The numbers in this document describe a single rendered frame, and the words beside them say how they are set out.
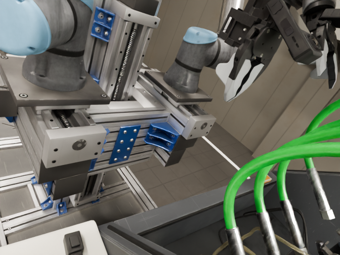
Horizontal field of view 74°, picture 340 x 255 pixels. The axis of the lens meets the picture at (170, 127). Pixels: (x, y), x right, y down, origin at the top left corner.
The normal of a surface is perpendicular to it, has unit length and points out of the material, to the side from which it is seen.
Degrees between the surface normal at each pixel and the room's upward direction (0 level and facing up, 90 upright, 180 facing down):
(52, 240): 0
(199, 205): 0
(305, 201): 90
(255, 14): 90
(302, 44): 92
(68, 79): 72
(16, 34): 98
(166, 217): 0
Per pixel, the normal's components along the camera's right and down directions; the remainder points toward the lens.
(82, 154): 0.60, 0.60
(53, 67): 0.35, 0.32
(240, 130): -0.71, 0.10
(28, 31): -0.11, 0.59
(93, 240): 0.36, -0.80
